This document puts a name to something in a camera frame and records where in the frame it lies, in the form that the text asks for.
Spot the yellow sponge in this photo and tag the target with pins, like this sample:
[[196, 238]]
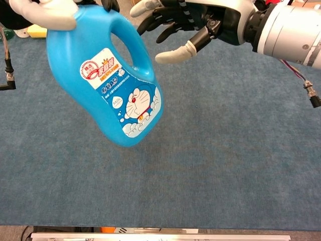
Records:
[[37, 33]]

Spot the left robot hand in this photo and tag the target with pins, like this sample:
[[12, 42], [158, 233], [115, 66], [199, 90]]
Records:
[[50, 15]]

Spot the green glass bottle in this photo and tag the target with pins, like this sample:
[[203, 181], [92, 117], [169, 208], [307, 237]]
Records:
[[6, 35]]

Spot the aluminium rail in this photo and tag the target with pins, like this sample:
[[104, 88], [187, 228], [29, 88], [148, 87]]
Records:
[[160, 237]]

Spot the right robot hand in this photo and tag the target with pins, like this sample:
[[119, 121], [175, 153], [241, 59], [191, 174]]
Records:
[[225, 22]]

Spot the cardboard box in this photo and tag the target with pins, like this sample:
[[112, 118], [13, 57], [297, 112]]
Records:
[[308, 5]]

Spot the orange object under table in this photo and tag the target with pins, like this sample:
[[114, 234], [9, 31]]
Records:
[[108, 229]]

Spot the blue table cloth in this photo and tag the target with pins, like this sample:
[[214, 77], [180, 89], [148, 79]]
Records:
[[175, 163]]

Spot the blue detergent bottle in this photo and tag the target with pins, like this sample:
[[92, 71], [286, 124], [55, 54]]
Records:
[[75, 75]]

